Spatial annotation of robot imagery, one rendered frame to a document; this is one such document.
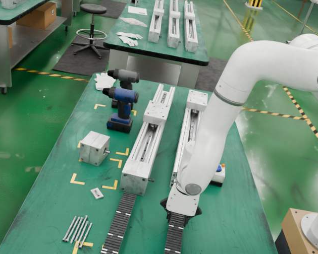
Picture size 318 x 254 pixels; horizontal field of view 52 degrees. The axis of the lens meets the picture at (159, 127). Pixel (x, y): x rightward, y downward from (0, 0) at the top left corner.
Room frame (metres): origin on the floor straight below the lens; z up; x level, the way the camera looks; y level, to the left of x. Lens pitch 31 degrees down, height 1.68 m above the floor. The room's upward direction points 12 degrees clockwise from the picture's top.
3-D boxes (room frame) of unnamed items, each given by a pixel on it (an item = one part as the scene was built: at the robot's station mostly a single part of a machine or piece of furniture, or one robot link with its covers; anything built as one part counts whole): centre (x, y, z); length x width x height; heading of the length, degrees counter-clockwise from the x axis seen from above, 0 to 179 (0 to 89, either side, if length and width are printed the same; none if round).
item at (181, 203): (0.82, -0.13, 0.93); 0.10 x 0.07 x 0.11; 87
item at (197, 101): (1.67, -0.18, 0.87); 0.16 x 0.11 x 0.07; 177
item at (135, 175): (0.98, 0.04, 0.83); 0.12 x 0.09 x 0.10; 87
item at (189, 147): (0.82, -0.13, 1.07); 0.09 x 0.08 x 0.13; 1
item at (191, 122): (1.42, -0.17, 0.82); 0.80 x 0.10 x 0.09; 177
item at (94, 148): (1.11, 0.24, 0.83); 0.11 x 0.10 x 0.10; 80
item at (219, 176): (1.13, -0.27, 0.81); 0.10 x 0.08 x 0.06; 87
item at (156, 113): (1.43, 0.02, 0.87); 0.16 x 0.11 x 0.07; 177
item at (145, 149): (1.43, 0.02, 0.82); 0.80 x 0.10 x 0.09; 177
